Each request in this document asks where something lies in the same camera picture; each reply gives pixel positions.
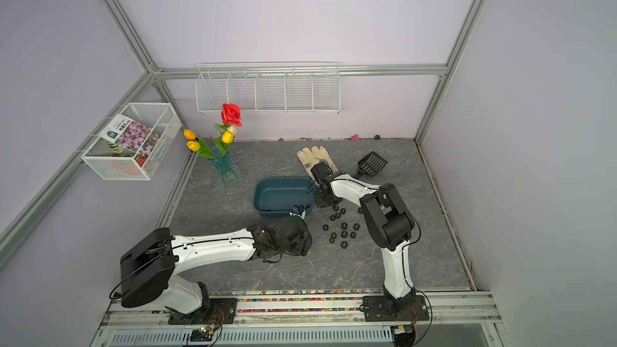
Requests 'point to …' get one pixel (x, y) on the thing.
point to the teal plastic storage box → (275, 197)
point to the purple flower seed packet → (132, 136)
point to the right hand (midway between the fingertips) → (325, 198)
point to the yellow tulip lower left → (193, 145)
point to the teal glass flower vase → (229, 173)
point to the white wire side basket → (111, 161)
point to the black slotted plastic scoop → (370, 164)
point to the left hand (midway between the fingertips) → (301, 240)
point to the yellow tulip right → (227, 136)
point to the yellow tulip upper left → (190, 134)
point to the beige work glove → (314, 156)
